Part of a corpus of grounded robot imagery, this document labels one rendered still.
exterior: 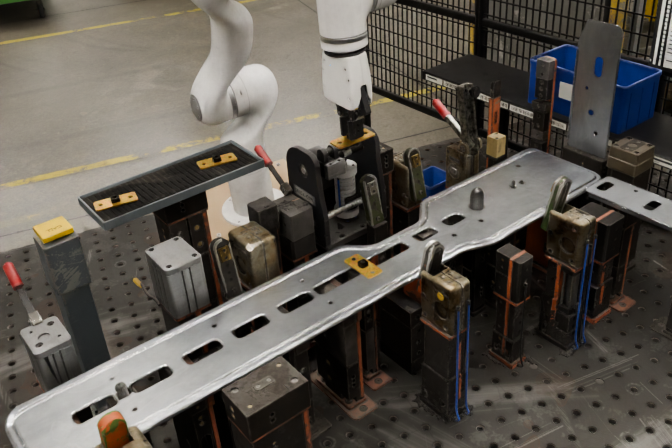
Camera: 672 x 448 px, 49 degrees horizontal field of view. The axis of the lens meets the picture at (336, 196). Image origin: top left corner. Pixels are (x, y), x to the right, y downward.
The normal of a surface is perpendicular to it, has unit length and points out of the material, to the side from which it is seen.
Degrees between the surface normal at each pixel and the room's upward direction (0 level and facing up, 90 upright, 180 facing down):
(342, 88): 91
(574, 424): 0
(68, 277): 90
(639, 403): 0
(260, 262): 90
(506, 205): 0
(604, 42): 90
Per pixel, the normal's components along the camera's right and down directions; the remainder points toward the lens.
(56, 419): -0.07, -0.86
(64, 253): 0.62, 0.37
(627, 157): -0.79, 0.33
